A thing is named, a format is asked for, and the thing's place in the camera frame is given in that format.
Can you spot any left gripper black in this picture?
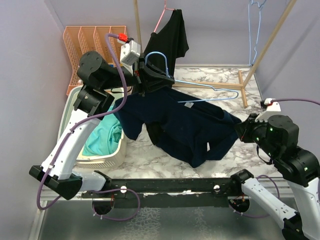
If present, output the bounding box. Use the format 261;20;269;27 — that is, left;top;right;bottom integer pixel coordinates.
100;51;175;95

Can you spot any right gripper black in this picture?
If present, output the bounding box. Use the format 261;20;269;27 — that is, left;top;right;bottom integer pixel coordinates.
234;111;280;159

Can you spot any navy blue t shirt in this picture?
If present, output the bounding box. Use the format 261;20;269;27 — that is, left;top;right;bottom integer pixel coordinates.
114;87;241;168

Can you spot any teal t shirt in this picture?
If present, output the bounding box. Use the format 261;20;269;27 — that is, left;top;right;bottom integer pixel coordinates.
82;114;123;157

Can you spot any light blue wire hanger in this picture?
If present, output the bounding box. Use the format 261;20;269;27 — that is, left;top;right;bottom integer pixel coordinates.
247;0;267;66

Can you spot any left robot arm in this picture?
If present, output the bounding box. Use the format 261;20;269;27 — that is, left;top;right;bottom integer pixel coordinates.
29;51;175;200

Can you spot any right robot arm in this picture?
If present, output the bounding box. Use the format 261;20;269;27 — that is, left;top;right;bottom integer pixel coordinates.
229;114;320;240

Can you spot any black t shirt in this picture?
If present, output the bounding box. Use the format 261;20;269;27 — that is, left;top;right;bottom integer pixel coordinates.
143;9;189;76

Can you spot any pink hanger under black shirt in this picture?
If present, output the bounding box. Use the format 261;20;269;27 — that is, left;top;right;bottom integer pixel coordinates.
153;0;176;33

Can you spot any orange plastic file organizer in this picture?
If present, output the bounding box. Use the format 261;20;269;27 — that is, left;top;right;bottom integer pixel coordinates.
63;25;127;95

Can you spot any cream plastic laundry basket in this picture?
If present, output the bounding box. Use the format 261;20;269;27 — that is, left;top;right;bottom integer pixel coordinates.
57;85;127;170

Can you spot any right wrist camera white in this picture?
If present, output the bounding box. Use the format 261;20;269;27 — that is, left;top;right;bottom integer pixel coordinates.
254;98;281;122

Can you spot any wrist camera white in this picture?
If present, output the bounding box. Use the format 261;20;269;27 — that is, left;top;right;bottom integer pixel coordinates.
119;39;141;75
254;98;281;122

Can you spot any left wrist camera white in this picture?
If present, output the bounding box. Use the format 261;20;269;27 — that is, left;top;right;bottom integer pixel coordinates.
119;39;141;75

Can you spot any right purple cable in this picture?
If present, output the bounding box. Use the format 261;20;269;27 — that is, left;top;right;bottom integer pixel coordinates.
272;97;320;106

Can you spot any wooden clothes rack frame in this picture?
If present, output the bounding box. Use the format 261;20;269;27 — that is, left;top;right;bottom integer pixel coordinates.
133;0;298;109

